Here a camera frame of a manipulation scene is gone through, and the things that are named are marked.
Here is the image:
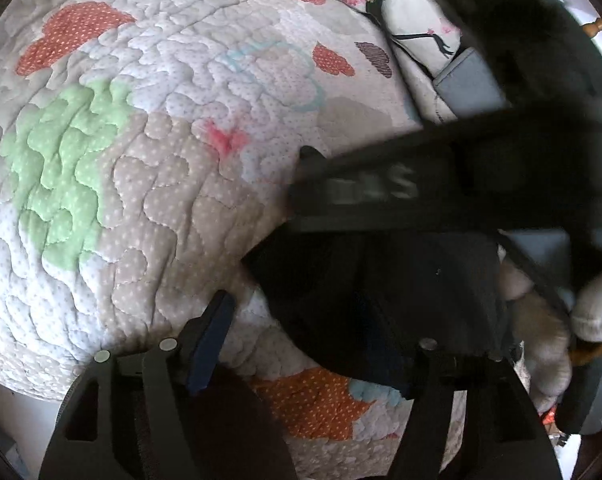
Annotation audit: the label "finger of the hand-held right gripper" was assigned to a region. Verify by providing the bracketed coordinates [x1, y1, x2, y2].
[298, 145, 333, 182]

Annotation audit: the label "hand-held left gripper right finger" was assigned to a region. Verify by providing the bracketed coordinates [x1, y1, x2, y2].
[388, 338, 564, 480]

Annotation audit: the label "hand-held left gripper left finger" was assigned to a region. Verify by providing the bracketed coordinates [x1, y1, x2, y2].
[38, 290, 238, 480]

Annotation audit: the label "black pants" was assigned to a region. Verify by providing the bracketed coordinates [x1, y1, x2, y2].
[240, 230, 516, 401]

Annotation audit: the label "grey cushion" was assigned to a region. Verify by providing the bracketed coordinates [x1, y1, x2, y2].
[431, 47, 512, 123]

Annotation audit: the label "white plush toy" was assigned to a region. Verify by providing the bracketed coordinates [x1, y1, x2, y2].
[496, 245, 602, 413]

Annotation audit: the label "grey cloth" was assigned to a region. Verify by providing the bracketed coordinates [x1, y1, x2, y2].
[556, 345, 602, 436]

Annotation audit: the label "quilted patchwork blanket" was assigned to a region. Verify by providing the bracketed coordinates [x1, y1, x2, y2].
[0, 0, 469, 480]

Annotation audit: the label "white printed pillow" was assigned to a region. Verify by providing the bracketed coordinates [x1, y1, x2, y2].
[366, 0, 464, 123]

